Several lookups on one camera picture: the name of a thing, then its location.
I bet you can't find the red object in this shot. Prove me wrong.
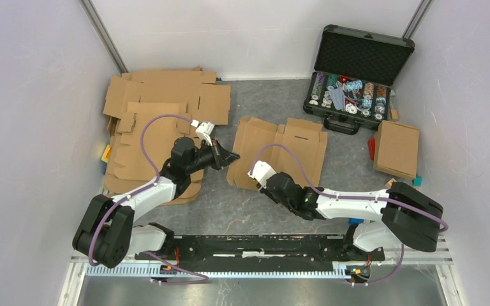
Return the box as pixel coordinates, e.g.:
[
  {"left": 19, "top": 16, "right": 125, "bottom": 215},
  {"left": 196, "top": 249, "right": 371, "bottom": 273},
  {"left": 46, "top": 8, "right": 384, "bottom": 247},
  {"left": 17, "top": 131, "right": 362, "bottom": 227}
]
[{"left": 367, "top": 138, "right": 376, "bottom": 161}]

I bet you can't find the blue block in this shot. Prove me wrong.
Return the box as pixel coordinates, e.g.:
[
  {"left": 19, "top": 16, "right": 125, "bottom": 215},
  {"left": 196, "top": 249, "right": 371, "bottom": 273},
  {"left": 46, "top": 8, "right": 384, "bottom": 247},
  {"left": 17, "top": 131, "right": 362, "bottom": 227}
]
[{"left": 348, "top": 218, "right": 364, "bottom": 226}]

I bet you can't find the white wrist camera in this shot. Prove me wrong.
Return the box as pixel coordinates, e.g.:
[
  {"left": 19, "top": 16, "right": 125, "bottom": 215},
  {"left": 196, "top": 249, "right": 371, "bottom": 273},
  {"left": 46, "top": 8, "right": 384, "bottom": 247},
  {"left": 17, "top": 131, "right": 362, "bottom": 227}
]
[
  {"left": 248, "top": 161, "right": 277, "bottom": 189},
  {"left": 195, "top": 122, "right": 215, "bottom": 146}
]

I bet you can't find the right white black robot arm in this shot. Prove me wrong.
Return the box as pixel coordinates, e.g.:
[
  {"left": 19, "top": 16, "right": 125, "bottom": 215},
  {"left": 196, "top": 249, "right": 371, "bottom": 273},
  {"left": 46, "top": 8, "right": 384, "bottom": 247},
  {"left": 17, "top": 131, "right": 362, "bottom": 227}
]
[{"left": 250, "top": 171, "right": 448, "bottom": 260}]

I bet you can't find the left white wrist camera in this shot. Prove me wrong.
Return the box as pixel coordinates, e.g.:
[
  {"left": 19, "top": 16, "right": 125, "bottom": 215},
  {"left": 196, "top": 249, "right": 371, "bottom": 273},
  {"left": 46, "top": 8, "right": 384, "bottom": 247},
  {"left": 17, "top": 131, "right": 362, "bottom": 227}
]
[{"left": 195, "top": 122, "right": 215, "bottom": 146}]

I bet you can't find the stack of flat cardboard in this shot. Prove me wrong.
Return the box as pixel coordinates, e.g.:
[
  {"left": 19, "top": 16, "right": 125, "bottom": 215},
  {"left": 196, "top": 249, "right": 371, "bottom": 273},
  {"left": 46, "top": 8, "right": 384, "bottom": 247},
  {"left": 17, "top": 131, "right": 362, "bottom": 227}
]
[{"left": 103, "top": 67, "right": 231, "bottom": 194}]

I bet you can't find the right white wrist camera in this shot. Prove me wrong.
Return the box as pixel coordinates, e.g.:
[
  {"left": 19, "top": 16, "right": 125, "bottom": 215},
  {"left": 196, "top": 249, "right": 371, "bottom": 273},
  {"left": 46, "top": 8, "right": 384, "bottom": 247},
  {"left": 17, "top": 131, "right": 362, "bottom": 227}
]
[{"left": 248, "top": 161, "right": 277, "bottom": 189}]

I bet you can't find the teal cube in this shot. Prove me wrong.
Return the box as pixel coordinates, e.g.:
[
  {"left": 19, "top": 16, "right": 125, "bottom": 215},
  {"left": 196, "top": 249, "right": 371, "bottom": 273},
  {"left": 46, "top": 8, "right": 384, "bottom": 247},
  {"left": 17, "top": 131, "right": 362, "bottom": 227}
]
[{"left": 412, "top": 175, "right": 422, "bottom": 187}]

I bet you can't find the orange yellow block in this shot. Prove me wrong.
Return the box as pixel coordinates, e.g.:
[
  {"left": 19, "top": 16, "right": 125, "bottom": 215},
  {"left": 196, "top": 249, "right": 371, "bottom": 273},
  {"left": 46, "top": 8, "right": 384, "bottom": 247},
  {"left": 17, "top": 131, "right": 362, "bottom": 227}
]
[{"left": 101, "top": 144, "right": 112, "bottom": 163}]

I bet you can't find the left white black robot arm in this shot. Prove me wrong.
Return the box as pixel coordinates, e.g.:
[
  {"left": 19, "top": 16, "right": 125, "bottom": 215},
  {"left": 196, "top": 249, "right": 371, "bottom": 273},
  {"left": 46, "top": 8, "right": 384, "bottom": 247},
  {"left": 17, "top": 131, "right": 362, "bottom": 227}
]
[{"left": 72, "top": 137, "right": 240, "bottom": 268}]

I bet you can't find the black poker chip case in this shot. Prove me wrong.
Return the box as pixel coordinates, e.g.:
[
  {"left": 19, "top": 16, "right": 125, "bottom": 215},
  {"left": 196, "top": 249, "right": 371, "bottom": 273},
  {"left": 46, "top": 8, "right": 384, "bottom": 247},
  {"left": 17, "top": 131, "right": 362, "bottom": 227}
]
[{"left": 302, "top": 25, "right": 415, "bottom": 135}]

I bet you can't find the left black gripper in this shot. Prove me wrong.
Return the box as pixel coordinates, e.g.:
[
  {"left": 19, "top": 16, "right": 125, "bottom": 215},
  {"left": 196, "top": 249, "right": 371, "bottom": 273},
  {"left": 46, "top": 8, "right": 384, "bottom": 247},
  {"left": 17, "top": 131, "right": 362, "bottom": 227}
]
[{"left": 186, "top": 138, "right": 240, "bottom": 175}]

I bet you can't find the folded cardboard box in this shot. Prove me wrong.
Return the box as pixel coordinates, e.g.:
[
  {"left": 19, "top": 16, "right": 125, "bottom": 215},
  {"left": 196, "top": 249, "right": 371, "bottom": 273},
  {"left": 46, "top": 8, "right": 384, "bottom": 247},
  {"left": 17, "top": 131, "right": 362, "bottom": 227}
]
[{"left": 373, "top": 120, "right": 419, "bottom": 180}]

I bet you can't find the wooden letter block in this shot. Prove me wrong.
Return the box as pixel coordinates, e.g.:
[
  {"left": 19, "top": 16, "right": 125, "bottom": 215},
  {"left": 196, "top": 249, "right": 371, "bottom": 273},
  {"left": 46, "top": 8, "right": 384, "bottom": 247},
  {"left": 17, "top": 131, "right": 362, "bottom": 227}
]
[{"left": 385, "top": 178, "right": 397, "bottom": 189}]

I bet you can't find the small brown wooden block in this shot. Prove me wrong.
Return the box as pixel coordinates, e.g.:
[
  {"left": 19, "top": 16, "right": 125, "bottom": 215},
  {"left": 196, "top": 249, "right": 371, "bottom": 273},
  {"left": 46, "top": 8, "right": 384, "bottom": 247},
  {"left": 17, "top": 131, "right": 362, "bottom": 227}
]
[{"left": 390, "top": 109, "right": 399, "bottom": 122}]

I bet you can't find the cardboard box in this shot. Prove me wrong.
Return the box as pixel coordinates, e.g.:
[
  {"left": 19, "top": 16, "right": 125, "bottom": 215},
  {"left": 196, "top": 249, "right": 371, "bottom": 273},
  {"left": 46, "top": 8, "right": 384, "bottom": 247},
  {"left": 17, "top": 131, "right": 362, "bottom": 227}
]
[
  {"left": 226, "top": 116, "right": 328, "bottom": 190},
  {"left": 373, "top": 120, "right": 419, "bottom": 180}
]

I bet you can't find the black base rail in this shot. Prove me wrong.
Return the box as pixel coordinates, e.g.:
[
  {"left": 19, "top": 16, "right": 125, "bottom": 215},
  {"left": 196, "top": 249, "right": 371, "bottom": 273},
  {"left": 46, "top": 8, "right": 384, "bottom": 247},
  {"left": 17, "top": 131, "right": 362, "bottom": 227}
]
[{"left": 155, "top": 234, "right": 385, "bottom": 272}]

